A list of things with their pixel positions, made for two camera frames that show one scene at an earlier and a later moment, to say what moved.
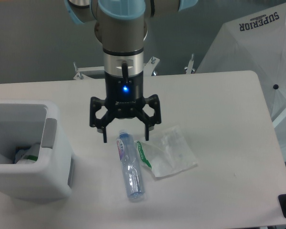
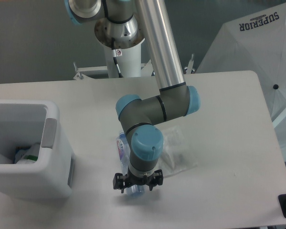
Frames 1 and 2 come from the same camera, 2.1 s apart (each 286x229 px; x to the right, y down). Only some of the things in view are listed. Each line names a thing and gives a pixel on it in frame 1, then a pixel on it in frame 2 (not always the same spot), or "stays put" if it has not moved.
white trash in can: [29, 155] stays put
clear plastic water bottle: [127, 151] stays put
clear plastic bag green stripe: [167, 152] stays put
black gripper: [124, 99] → [131, 181]
